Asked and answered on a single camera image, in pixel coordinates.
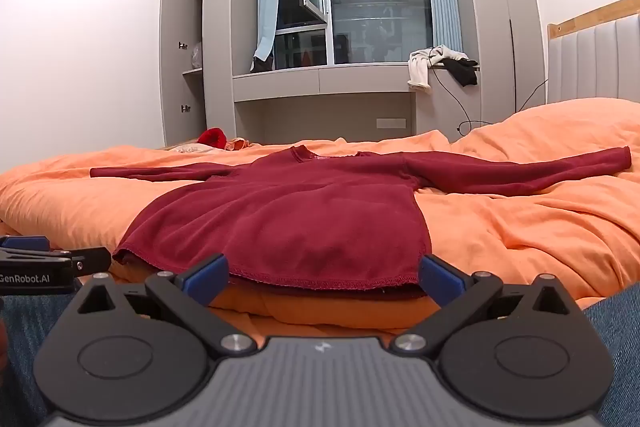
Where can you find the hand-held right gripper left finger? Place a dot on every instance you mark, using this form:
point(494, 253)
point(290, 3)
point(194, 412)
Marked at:
point(207, 281)

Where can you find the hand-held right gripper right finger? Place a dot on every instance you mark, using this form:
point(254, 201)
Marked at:
point(441, 281)

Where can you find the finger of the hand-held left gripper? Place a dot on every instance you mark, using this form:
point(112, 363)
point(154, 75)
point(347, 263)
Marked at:
point(92, 259)
point(25, 243)

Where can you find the dark red sweater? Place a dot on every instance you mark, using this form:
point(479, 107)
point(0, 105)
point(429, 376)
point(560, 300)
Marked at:
point(300, 217)

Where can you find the orange blanket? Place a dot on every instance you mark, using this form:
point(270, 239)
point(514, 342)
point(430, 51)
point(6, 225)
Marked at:
point(525, 232)

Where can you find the beige patterned cloth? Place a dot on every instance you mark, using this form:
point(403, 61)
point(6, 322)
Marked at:
point(192, 149)

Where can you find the small orange cloth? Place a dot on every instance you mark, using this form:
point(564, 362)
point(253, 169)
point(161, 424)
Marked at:
point(237, 144)

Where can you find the red plush item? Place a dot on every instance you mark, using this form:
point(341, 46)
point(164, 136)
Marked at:
point(212, 137)

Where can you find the grey window seat unit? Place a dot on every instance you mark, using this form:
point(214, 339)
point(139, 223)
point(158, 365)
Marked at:
point(325, 107)

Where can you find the black cloth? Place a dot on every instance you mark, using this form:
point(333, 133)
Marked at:
point(462, 71)

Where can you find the small dark object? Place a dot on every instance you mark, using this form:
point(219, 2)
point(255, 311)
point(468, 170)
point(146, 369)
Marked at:
point(261, 64)

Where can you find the grey wardrobe with open door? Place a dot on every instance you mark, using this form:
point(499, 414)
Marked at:
point(195, 32)

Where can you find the grey padded wooden headboard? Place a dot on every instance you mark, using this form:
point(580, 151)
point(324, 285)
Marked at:
point(595, 57)

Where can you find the grey tall closed wardrobe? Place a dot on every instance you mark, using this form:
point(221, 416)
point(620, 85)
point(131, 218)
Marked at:
point(500, 7)

